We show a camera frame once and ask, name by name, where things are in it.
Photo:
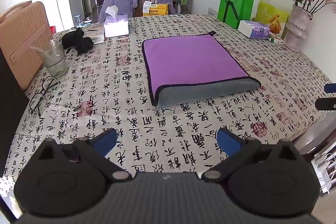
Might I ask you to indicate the calligraphy printed tablecloth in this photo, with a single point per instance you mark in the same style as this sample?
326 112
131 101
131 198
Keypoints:
110 98

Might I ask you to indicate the clear water bottle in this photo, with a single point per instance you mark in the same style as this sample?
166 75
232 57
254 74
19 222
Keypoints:
78 21

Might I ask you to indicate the purple printed tissue pack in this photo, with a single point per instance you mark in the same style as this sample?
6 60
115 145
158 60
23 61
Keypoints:
256 29

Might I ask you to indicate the yellow plastic bag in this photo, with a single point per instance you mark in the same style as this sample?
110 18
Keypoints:
266 12

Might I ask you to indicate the pink ribbed suitcase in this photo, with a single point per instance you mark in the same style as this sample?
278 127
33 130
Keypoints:
22 40

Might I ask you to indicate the green paper bag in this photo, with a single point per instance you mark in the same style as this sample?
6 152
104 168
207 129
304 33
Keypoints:
236 1

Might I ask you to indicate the clear drinking glass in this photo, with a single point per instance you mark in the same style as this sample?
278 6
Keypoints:
54 61

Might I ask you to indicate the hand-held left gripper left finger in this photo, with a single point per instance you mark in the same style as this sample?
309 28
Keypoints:
106 139

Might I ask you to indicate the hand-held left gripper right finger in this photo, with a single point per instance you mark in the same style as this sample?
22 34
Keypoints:
227 140

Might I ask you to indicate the white tissue box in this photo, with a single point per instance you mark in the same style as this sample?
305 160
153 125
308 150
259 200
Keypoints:
115 27

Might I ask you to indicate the orange toy figure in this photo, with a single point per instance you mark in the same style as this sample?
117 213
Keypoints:
275 23

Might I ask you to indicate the flat white box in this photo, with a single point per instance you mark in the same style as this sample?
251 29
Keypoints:
95 33

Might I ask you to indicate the black cloth bundle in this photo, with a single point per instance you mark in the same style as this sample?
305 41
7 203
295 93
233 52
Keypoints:
78 41

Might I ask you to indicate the purple and grey towel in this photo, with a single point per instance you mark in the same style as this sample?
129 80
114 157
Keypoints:
189 61

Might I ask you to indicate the red bucket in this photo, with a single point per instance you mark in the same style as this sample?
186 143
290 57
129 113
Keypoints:
53 29

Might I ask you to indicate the silver grey vase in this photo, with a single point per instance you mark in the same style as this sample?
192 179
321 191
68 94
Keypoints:
298 27

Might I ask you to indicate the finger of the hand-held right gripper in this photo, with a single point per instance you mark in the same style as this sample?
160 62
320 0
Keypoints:
325 104
330 88

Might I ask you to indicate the yellow package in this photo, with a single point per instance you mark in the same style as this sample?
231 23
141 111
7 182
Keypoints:
157 9

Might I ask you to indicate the black rimmed eyeglasses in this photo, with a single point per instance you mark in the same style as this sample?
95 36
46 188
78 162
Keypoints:
42 94

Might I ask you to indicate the small green box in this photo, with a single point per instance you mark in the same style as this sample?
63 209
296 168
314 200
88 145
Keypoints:
277 39

